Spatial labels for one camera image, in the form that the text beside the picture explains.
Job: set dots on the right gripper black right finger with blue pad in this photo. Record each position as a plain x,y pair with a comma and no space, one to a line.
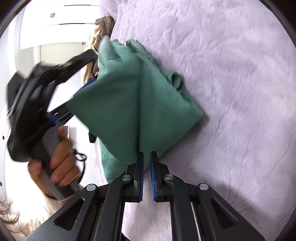
198,212

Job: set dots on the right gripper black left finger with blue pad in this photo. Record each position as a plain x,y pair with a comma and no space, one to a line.
95,213

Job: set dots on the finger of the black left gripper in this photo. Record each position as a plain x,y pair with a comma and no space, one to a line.
78,61
60,115

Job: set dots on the green button-up jacket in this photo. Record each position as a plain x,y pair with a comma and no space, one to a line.
133,106

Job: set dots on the person's left hand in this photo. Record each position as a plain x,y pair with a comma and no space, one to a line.
63,164

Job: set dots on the beige knitted garment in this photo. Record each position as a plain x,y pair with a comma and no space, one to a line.
91,69

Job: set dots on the grey-brown knitted garment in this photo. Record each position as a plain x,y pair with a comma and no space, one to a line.
103,27

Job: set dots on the white puffer jacket sleeve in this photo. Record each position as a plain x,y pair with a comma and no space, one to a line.
34,213

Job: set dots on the purple embossed bedspread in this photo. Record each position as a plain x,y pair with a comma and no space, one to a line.
238,63

